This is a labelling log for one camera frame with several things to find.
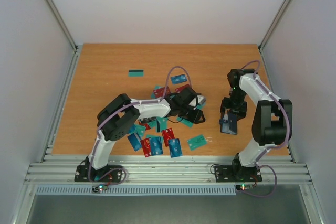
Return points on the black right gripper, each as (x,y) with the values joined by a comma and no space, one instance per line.
(233,108)

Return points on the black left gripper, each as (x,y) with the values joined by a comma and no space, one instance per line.
(196,118)

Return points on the dark blue card holder wallet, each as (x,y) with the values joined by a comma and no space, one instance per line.
(228,123)

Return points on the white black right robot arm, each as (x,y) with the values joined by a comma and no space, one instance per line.
(272,123)

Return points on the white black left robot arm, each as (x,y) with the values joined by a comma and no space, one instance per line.
(117,118)

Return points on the teal VIP card front right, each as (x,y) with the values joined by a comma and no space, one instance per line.
(196,142)

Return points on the red card centre front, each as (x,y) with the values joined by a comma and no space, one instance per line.
(168,135)

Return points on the red card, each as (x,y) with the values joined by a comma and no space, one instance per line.
(168,135)
(146,147)

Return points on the blue card front centre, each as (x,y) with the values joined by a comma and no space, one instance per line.
(175,148)

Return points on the blue VIP card back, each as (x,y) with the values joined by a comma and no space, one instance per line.
(179,79)

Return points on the red card front left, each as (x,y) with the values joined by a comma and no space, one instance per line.
(146,147)

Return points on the teal card with magnetic stripe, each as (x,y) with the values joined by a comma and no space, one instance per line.
(134,73)

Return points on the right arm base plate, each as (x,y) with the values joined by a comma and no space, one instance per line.
(226,174)

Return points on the grey slotted cable duct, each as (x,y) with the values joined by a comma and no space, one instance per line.
(138,190)

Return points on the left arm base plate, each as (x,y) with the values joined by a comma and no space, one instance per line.
(110,173)

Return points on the aluminium frame post right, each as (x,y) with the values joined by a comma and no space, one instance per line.
(276,20)

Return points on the aluminium frame post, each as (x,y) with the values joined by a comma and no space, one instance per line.
(52,6)
(276,20)

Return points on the aluminium frame post left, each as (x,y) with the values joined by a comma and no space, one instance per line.
(52,6)

